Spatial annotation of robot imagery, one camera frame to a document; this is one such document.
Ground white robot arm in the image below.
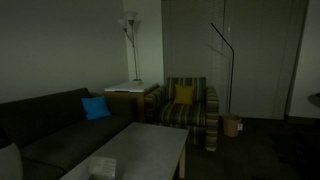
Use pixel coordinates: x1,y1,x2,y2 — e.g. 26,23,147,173
0,143,23,180

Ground beige waste basket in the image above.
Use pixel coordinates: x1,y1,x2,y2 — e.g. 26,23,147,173
222,114,241,137

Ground blue tea bag box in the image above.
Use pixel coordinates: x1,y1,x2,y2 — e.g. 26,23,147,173
89,156,117,180

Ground yellow cushion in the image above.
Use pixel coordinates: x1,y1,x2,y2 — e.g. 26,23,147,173
174,85,195,105

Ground striped armchair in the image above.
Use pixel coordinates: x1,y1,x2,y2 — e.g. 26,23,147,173
144,77,219,151

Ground window blinds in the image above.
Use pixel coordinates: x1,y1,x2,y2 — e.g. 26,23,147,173
161,0,308,119

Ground white multi-head floor lamp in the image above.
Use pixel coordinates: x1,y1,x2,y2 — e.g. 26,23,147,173
117,11,142,85

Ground white top side table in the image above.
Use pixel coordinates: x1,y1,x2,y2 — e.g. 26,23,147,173
103,82,159,122

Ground thin black floor lamp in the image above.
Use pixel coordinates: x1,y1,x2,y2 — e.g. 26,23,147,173
210,22,235,113

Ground dark grey sofa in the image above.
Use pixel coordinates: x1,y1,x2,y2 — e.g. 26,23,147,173
0,88,137,180

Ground blue cushion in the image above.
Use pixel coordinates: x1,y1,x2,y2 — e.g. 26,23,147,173
81,96,111,120

